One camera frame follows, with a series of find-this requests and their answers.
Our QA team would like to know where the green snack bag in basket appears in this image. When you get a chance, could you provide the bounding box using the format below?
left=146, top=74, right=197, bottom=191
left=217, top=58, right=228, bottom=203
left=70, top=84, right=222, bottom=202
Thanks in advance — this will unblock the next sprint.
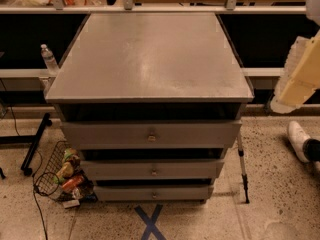
left=62, top=148, right=80, bottom=166

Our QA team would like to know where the grey drawer cabinet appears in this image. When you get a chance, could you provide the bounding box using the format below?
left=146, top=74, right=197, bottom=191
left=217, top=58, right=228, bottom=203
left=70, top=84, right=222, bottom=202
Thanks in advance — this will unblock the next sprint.
left=46, top=13, right=253, bottom=187

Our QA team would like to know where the grey top drawer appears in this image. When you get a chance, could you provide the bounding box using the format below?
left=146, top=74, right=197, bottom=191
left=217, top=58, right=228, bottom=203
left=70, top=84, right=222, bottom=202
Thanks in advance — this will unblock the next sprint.
left=61, top=120, right=241, bottom=150

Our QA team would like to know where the grey drawer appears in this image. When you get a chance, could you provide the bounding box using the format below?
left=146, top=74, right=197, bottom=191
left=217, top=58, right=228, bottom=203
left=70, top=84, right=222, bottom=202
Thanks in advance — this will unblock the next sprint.
left=94, top=185, right=213, bottom=201
left=61, top=120, right=241, bottom=150
left=81, top=159, right=224, bottom=180

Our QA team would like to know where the grey middle drawer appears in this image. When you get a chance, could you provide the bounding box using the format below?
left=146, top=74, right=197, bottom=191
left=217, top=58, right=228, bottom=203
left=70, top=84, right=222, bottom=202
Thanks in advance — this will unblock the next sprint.
left=81, top=159, right=224, bottom=180

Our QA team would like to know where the grey bottom drawer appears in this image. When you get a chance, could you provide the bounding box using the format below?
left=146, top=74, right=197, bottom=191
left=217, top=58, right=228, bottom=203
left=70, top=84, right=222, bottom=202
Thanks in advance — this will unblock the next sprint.
left=94, top=185, right=213, bottom=201

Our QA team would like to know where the grey tripod leg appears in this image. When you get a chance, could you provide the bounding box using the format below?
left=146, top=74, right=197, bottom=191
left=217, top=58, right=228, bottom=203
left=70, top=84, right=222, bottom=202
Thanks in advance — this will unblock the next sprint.
left=237, top=131, right=250, bottom=204

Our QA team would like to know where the orange snack pack in basket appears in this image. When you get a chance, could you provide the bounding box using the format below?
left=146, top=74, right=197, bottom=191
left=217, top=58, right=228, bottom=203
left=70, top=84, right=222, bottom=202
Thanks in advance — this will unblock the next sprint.
left=62, top=174, right=85, bottom=193

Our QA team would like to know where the blue tape cross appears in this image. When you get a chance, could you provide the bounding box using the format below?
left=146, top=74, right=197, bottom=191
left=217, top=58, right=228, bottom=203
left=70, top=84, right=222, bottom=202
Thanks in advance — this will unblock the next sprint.
left=134, top=204, right=167, bottom=240

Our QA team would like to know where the clear plastic water bottle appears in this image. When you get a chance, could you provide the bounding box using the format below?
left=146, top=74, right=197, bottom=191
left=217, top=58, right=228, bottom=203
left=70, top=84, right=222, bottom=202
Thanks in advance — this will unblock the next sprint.
left=41, top=44, right=59, bottom=76

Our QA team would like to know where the black stand leg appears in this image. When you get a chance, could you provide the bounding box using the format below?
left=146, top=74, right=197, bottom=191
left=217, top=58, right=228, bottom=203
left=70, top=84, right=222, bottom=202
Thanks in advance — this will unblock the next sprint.
left=0, top=113, right=52, bottom=176

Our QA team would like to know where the white shoe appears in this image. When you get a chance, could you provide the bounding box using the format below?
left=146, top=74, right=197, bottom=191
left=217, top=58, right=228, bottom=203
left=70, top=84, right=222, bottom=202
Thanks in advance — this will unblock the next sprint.
left=287, top=121, right=310, bottom=163

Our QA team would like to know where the white horizontal rail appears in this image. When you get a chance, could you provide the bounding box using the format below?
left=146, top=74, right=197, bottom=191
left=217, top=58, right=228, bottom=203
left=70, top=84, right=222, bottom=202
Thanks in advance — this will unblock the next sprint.
left=0, top=5, right=306, bottom=15

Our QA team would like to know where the black wire basket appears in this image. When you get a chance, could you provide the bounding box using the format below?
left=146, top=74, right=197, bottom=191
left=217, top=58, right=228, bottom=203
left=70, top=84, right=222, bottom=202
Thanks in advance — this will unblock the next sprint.
left=35, top=141, right=97, bottom=202

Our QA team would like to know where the black cable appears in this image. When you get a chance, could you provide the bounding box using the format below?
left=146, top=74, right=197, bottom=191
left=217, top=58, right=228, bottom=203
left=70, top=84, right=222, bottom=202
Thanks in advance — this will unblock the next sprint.
left=31, top=150, right=50, bottom=240

